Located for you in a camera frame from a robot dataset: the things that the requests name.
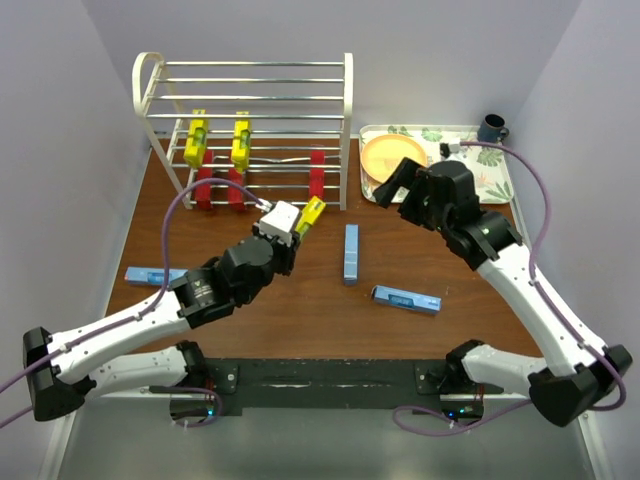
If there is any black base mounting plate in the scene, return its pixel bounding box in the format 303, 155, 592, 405
206, 358, 496, 416

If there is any orange plate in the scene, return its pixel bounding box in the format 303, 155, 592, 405
360, 134, 428, 184

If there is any red toothpaste box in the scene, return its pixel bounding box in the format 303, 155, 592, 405
309, 150, 325, 200
227, 167, 246, 212
194, 150, 214, 211

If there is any floral serving tray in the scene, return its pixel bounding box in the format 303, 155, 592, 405
359, 124, 513, 204

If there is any dark blue mug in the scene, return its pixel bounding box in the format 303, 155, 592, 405
477, 114, 510, 143

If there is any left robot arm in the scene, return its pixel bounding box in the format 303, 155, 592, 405
23, 223, 303, 422

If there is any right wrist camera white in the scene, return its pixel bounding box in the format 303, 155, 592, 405
439, 141, 462, 158

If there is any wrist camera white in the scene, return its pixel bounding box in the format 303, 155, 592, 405
439, 141, 462, 158
258, 201, 301, 246

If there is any white metal shelf rack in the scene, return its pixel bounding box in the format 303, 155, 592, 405
131, 52, 354, 210

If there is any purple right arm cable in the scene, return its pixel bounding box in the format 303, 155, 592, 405
391, 140, 629, 436

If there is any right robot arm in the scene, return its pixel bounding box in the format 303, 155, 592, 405
374, 158, 632, 427

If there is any blue toothpaste box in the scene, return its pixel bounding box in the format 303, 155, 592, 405
343, 224, 359, 286
124, 266, 187, 287
371, 285, 442, 315

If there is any yellow toothpaste box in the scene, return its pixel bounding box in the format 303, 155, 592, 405
231, 111, 251, 173
183, 109, 209, 169
295, 196, 326, 241

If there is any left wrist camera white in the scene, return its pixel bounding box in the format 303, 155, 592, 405
258, 201, 301, 246

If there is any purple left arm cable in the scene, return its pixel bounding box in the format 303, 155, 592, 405
0, 177, 275, 430

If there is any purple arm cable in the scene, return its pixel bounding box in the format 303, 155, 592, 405
0, 177, 275, 430
391, 140, 629, 436

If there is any aluminium rail frame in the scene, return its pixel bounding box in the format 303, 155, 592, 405
41, 388, 613, 479

